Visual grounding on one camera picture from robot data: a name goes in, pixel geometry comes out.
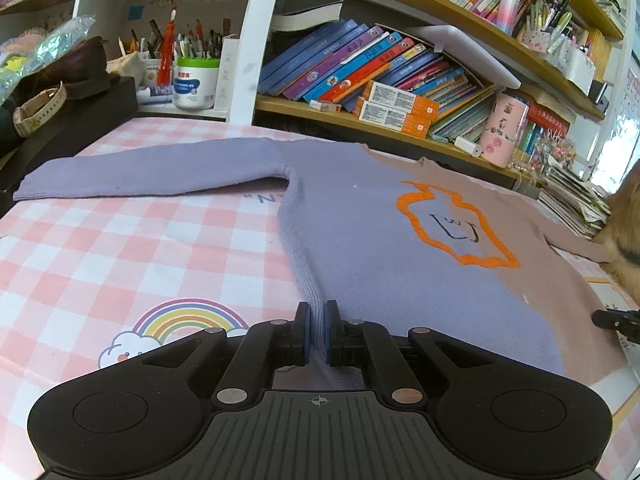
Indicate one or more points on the black box on table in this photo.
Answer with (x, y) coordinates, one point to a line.
(74, 128)

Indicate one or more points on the pink gradient bottle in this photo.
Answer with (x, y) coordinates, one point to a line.
(507, 11)

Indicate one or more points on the row of leaning books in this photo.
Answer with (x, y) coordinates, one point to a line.
(325, 69)

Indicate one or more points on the upper orange white box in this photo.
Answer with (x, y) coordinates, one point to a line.
(402, 100)

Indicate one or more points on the golden furry dog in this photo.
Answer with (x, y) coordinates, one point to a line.
(621, 234)

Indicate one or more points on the pink cartoon tumbler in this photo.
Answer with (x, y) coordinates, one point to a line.
(503, 129)

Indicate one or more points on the white charger adapter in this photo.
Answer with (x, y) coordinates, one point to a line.
(471, 148)

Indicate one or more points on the wooden white bookshelf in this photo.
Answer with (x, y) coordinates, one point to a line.
(239, 34)

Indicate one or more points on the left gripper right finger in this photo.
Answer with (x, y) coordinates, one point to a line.
(373, 350)

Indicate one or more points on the orange white box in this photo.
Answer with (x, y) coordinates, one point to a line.
(402, 100)
(388, 117)

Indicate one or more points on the purple and pink sweater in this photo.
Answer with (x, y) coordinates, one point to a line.
(403, 244)

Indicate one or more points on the stack of magazines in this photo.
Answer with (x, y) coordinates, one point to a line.
(573, 202)

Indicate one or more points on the lower orange white box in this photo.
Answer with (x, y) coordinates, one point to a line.
(388, 117)

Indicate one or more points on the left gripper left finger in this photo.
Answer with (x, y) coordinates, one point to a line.
(255, 357)

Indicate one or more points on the white green pen can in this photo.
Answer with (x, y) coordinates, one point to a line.
(195, 83)

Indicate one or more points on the white foam board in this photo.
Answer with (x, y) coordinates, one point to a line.
(450, 39)

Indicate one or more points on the beige watch band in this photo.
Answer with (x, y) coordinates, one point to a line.
(37, 111)

